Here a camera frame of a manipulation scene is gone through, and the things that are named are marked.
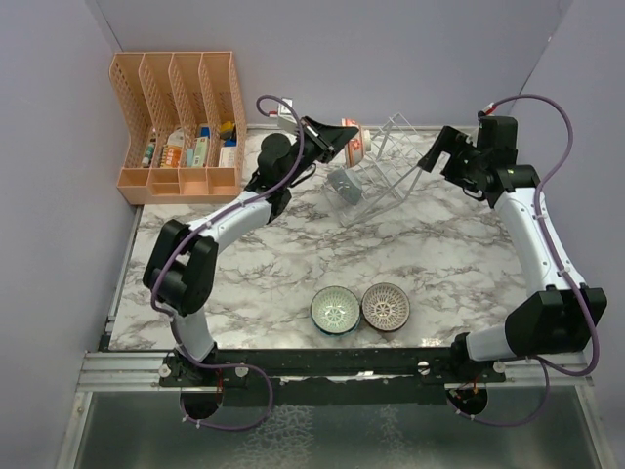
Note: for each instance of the orange white carton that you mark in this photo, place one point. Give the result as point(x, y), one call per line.
point(173, 149)

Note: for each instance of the orange floral bowl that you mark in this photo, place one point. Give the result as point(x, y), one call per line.
point(358, 146)

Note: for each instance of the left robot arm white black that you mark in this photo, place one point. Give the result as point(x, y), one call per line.
point(181, 268)

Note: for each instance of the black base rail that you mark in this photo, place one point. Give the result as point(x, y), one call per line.
point(365, 376)

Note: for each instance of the white wire dish rack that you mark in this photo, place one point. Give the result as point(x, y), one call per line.
point(388, 173)

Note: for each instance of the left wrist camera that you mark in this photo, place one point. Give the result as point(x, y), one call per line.
point(285, 119)

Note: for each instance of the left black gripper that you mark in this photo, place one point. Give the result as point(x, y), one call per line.
point(321, 135)

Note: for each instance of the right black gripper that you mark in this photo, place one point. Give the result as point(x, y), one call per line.
point(453, 143)

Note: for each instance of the green line pattern bowl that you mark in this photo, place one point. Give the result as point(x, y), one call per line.
point(335, 311)

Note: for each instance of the yellow black object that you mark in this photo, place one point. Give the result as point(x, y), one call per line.
point(227, 130)

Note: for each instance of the brown line pattern bowl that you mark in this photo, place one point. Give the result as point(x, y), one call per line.
point(385, 307)

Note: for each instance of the green white box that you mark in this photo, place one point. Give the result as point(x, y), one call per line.
point(197, 153)

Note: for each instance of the orange plastic file organizer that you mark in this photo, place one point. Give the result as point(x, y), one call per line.
point(161, 91)

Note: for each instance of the small bottle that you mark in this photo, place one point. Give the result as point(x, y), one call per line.
point(148, 153)

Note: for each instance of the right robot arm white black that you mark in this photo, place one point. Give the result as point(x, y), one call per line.
point(561, 311)

